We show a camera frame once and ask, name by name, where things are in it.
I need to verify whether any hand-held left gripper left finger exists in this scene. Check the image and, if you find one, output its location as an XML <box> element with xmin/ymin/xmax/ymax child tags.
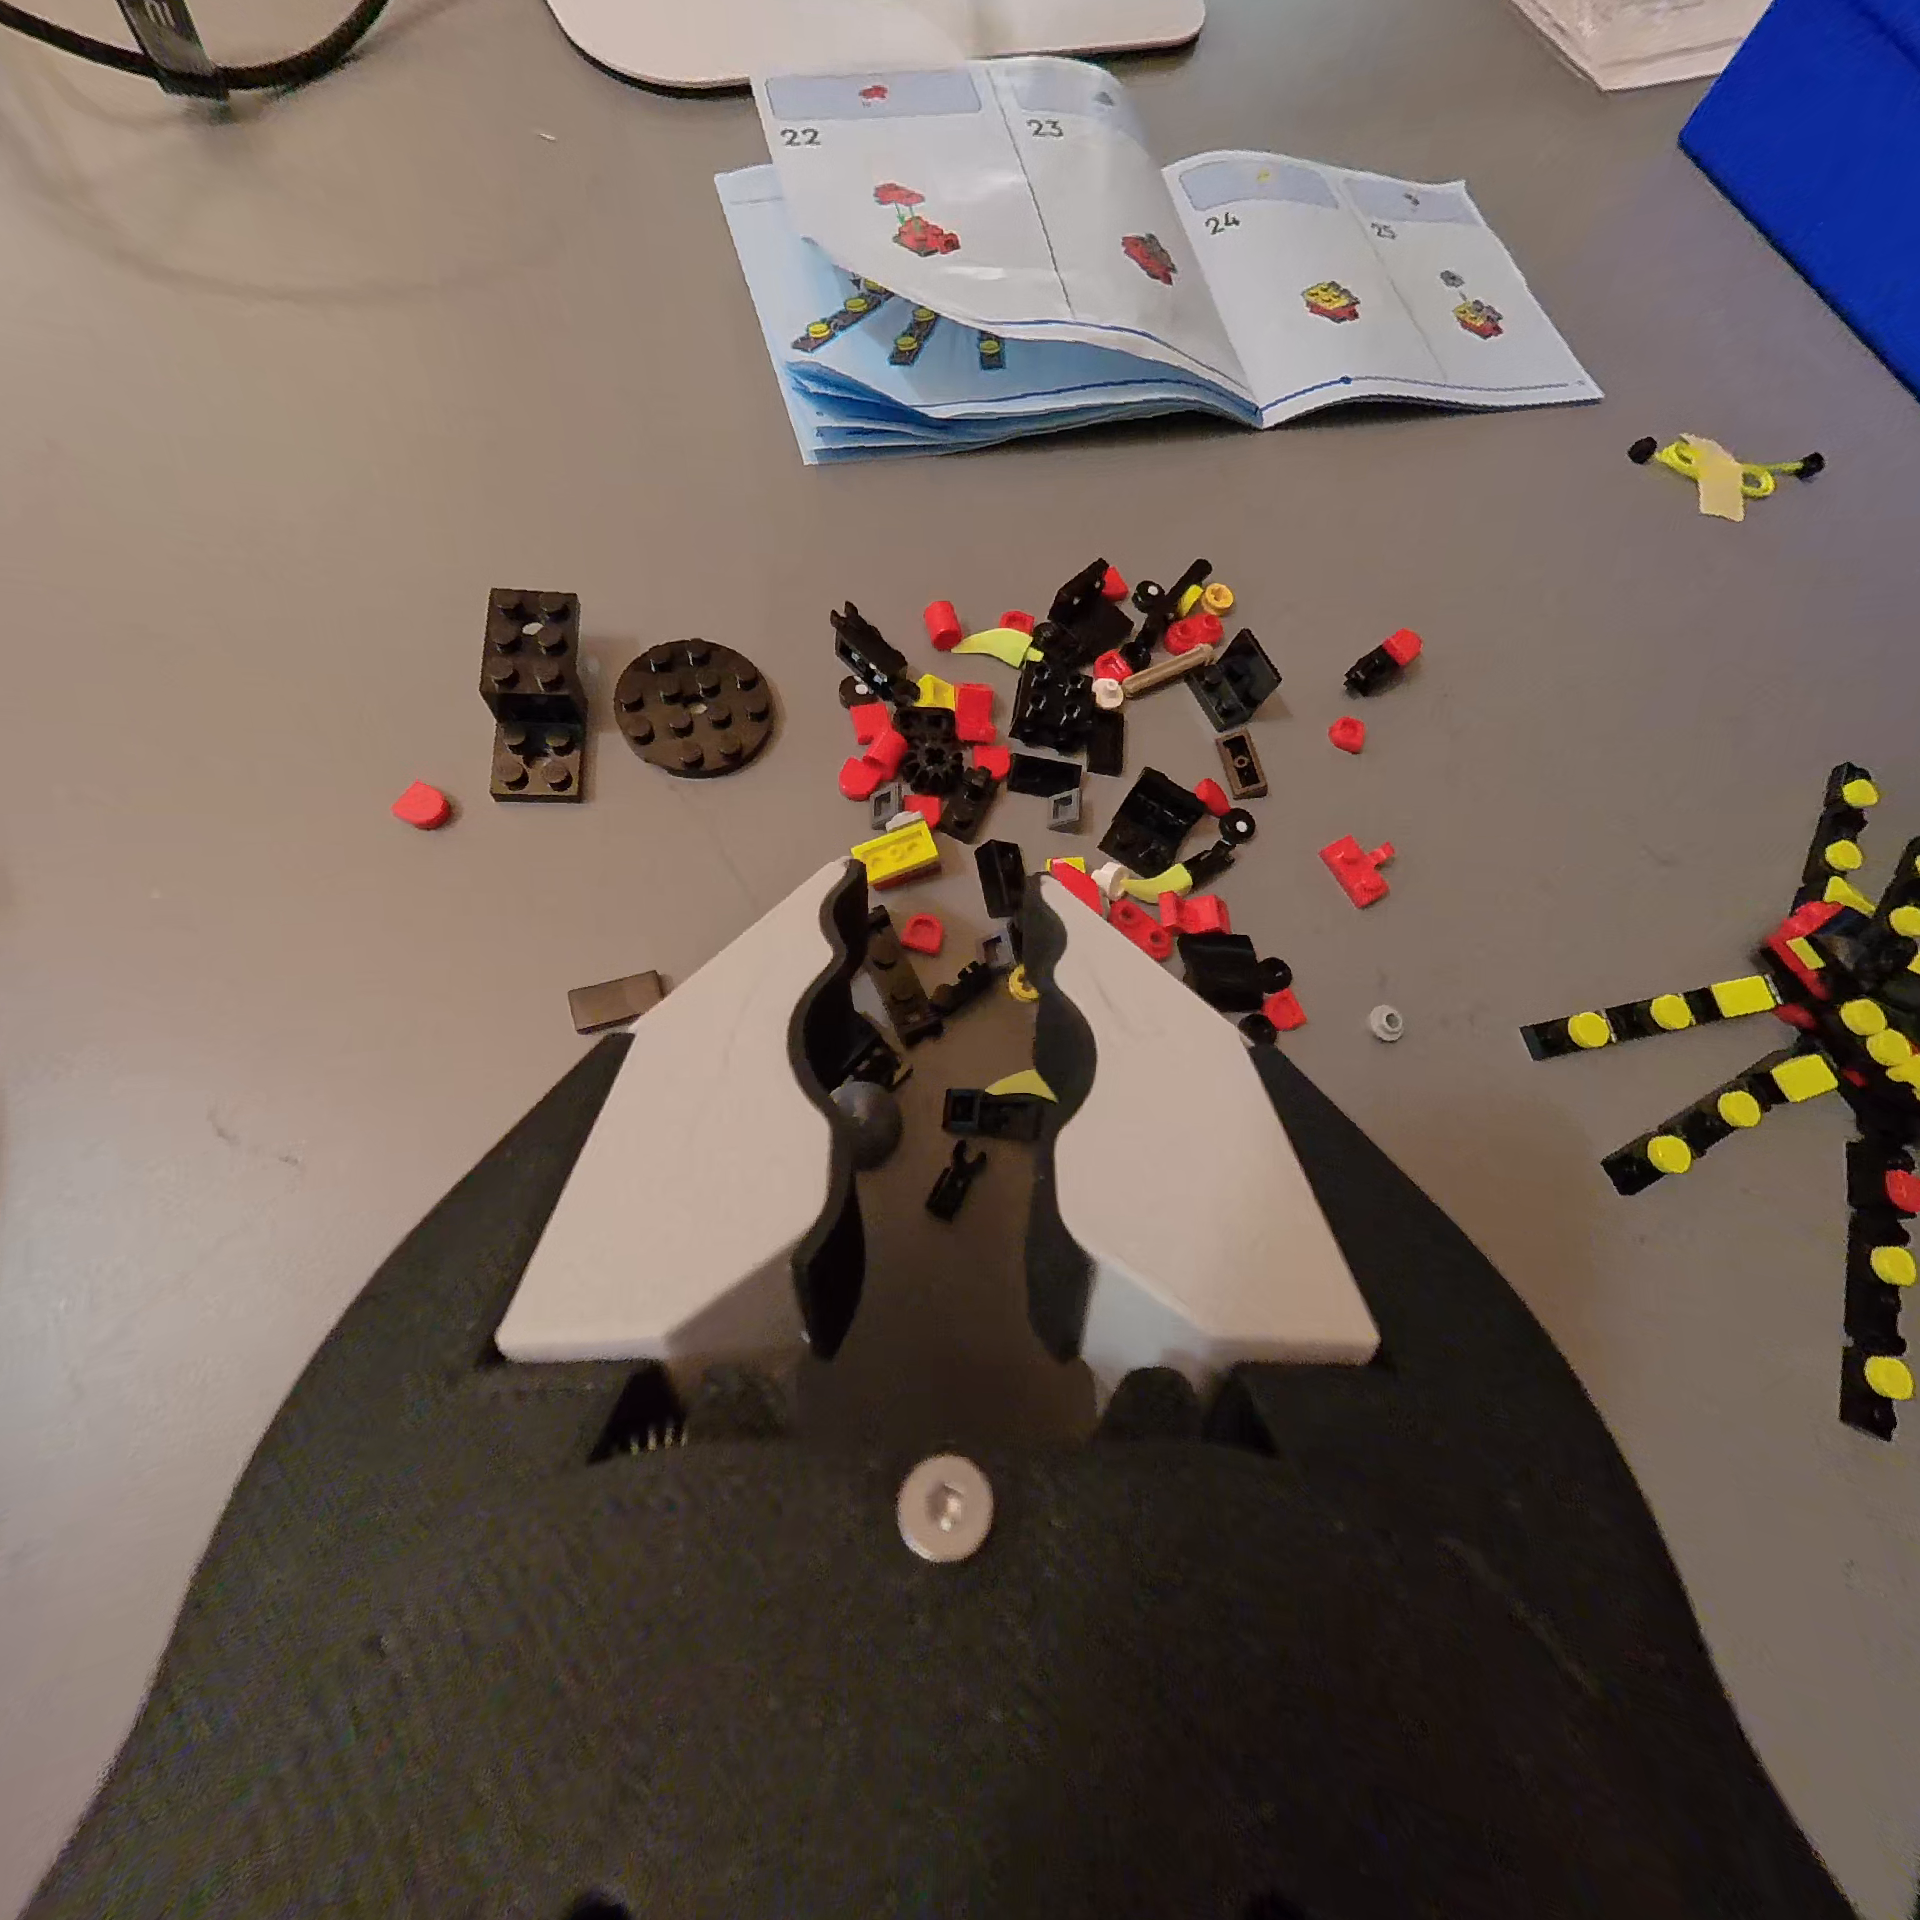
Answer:
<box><xmin>497</xmin><ymin>856</ymin><xmax>876</xmax><ymax>1373</ymax></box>

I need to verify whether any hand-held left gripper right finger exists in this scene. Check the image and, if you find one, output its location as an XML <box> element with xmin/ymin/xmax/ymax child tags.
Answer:
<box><xmin>1019</xmin><ymin>872</ymin><xmax>1384</xmax><ymax>1407</ymax></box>

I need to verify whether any pile of lego pieces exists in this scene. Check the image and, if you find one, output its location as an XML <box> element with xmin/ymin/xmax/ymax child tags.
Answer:
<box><xmin>828</xmin><ymin>555</ymin><xmax>1309</xmax><ymax>1224</ymax></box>

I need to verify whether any black round lego plate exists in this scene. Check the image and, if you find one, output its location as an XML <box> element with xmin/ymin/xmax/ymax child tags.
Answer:
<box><xmin>611</xmin><ymin>636</ymin><xmax>784</xmax><ymax>780</ymax></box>

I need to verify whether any black lego brick assembly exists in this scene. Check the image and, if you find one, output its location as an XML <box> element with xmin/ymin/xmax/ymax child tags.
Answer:
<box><xmin>477</xmin><ymin>586</ymin><xmax>593</xmax><ymax>806</ymax></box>

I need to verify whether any black yellow lego spider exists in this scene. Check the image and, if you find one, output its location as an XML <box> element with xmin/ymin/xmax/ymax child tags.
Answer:
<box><xmin>1518</xmin><ymin>758</ymin><xmax>1920</xmax><ymax>1446</ymax></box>

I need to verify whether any lego instruction booklet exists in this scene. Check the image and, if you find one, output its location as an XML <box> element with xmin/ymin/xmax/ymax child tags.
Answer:
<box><xmin>710</xmin><ymin>56</ymin><xmax>1605</xmax><ymax>469</ymax></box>

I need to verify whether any blue plastic bin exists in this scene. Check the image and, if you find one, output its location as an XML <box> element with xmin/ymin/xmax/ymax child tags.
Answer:
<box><xmin>1676</xmin><ymin>0</ymin><xmax>1920</xmax><ymax>400</ymax></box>

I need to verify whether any clear plastic bag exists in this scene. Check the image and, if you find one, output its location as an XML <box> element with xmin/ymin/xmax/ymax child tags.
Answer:
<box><xmin>1506</xmin><ymin>0</ymin><xmax>1777</xmax><ymax>93</ymax></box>

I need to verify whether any yellow cord with tape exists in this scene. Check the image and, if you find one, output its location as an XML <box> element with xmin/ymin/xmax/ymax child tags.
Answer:
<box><xmin>1626</xmin><ymin>430</ymin><xmax>1830</xmax><ymax>523</ymax></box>

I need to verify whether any black cable with strap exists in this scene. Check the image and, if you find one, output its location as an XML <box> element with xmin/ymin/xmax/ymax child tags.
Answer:
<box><xmin>0</xmin><ymin>0</ymin><xmax>396</xmax><ymax>109</ymax></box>

